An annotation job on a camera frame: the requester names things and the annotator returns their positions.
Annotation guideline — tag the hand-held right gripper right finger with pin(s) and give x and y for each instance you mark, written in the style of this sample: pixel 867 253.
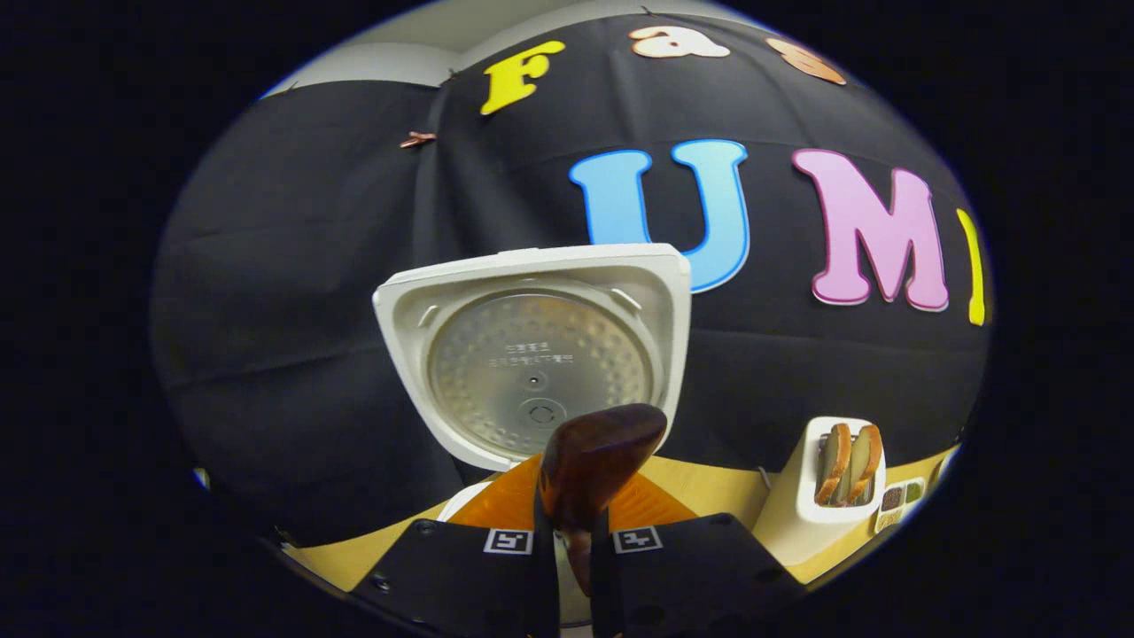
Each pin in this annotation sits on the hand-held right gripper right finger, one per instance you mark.
pixel 607 585

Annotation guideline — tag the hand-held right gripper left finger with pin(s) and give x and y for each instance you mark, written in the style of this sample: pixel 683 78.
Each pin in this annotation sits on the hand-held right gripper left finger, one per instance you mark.
pixel 545 585

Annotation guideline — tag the brown wooden spoon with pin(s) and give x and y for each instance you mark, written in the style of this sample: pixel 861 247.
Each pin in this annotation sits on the brown wooden spoon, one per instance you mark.
pixel 594 461

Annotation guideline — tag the white rice cooker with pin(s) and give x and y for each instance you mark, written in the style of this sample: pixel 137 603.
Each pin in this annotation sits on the white rice cooker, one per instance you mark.
pixel 532 354

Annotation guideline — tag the white toaster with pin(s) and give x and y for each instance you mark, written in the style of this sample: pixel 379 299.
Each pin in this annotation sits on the white toaster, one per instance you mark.
pixel 788 523

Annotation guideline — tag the bread slice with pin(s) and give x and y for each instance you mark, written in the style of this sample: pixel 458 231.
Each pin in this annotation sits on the bread slice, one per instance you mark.
pixel 866 461
pixel 833 461

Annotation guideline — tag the white divided dish of beans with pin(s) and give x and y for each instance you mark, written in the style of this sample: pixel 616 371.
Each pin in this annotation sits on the white divided dish of beans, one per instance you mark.
pixel 886 519

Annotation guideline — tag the black backdrop cloth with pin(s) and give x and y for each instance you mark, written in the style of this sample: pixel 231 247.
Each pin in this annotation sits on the black backdrop cloth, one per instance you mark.
pixel 292 310

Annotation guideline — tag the copper cloth clip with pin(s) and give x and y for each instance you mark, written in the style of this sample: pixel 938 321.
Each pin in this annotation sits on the copper cloth clip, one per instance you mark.
pixel 416 139

